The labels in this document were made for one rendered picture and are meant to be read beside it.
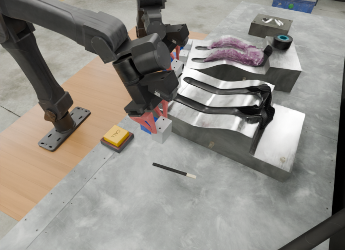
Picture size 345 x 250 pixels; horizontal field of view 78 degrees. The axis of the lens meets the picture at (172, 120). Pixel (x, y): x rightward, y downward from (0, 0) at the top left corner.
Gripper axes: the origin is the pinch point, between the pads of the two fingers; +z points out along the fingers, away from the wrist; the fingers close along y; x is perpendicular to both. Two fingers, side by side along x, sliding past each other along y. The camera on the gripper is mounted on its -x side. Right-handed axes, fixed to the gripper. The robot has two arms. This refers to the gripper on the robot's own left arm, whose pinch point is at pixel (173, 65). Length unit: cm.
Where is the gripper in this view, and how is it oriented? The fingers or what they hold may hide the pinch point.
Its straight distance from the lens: 81.5
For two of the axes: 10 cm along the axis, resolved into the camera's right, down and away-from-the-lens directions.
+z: 3.8, 6.3, 6.7
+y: 5.1, -7.5, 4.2
